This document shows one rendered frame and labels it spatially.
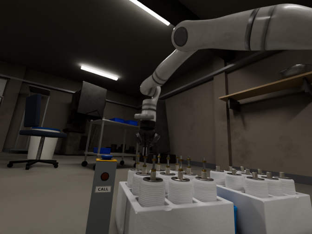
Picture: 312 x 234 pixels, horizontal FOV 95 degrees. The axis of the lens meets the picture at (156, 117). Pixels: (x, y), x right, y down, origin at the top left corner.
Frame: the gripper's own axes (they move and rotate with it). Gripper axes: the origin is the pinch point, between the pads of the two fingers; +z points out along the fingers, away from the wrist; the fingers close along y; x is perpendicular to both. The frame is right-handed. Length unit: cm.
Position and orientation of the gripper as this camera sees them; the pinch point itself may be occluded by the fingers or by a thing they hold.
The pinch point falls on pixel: (145, 151)
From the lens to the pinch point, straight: 68.5
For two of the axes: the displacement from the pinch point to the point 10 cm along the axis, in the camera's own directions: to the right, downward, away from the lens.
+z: -0.6, 9.7, -2.3
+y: -9.6, 0.0, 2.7
